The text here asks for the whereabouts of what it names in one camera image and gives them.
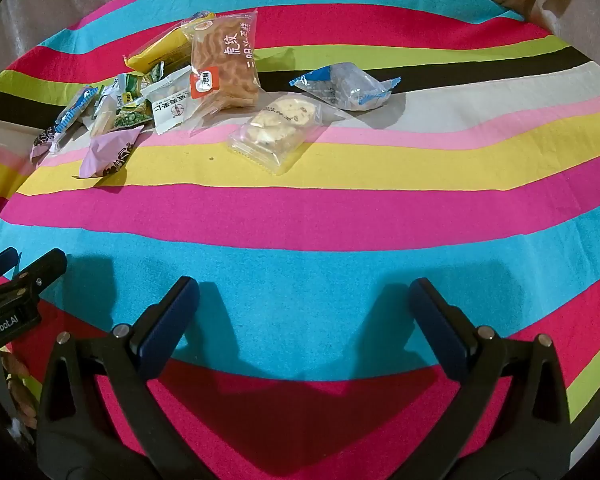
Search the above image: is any brown patterned cake packet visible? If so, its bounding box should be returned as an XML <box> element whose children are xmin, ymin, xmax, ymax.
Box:
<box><xmin>189</xmin><ymin>8</ymin><xmax>265</xmax><ymax>112</ymax></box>

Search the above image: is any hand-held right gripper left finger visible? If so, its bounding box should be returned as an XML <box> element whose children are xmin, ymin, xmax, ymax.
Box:
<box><xmin>36</xmin><ymin>276</ymin><xmax>201</xmax><ymax>480</ymax></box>

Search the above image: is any green pea snack packet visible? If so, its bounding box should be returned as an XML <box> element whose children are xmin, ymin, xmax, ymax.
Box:
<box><xmin>88</xmin><ymin>94</ymin><xmax>118</xmax><ymax>139</ymax></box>

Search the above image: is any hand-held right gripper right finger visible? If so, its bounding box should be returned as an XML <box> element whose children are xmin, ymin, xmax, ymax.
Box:
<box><xmin>409</xmin><ymin>278</ymin><xmax>573</xmax><ymax>480</ymax></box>

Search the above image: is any striped tablecloth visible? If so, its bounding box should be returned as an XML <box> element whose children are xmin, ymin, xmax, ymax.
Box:
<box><xmin>0</xmin><ymin>0</ymin><xmax>600</xmax><ymax>480</ymax></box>

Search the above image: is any person's left hand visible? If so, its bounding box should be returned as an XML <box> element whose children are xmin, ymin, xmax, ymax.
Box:
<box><xmin>1</xmin><ymin>352</ymin><xmax>40</xmax><ymax>428</ymax></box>

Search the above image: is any yellow snack packet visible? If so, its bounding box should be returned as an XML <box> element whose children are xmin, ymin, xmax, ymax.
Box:
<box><xmin>124</xmin><ymin>10</ymin><xmax>216</xmax><ymax>75</ymax></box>

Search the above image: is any blue clear snack packet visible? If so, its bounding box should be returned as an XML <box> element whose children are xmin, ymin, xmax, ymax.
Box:
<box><xmin>288</xmin><ymin>62</ymin><xmax>402</xmax><ymax>111</ymax></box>

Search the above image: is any clear cookie packet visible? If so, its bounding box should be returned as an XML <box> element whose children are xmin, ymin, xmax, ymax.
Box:
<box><xmin>228</xmin><ymin>92</ymin><xmax>332</xmax><ymax>177</ymax></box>

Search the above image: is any white snack packet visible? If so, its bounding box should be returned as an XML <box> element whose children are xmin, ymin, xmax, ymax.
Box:
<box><xmin>144</xmin><ymin>66</ymin><xmax>203</xmax><ymax>136</ymax></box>

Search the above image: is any pink snack packet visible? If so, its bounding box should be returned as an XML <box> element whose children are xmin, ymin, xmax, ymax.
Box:
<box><xmin>30</xmin><ymin>127</ymin><xmax>66</xmax><ymax>162</ymax></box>
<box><xmin>79</xmin><ymin>125</ymin><xmax>146</xmax><ymax>180</ymax></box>

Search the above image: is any blue cartoon snack packet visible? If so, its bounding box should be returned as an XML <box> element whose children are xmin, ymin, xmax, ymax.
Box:
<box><xmin>54</xmin><ymin>85</ymin><xmax>105</xmax><ymax>135</ymax></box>

